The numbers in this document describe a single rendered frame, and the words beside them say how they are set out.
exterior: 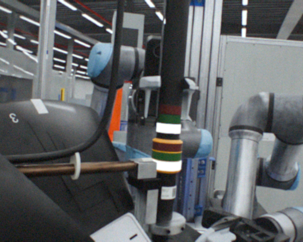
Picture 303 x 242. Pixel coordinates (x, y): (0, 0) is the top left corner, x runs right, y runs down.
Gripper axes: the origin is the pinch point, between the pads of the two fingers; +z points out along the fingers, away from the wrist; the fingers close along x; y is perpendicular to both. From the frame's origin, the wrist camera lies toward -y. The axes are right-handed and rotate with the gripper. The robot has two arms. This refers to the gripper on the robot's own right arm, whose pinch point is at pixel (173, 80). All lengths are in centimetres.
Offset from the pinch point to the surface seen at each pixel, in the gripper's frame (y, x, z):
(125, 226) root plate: 19.5, 5.4, 2.0
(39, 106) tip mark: 4.8, 19.1, -7.9
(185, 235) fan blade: 28.9, -8.5, -16.5
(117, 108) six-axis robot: 6, -8, -415
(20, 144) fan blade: 10.0, 19.9, -1.5
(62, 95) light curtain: -14, 98, -580
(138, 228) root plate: 19.9, 3.7, 2.0
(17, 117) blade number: 6.6, 21.2, -4.3
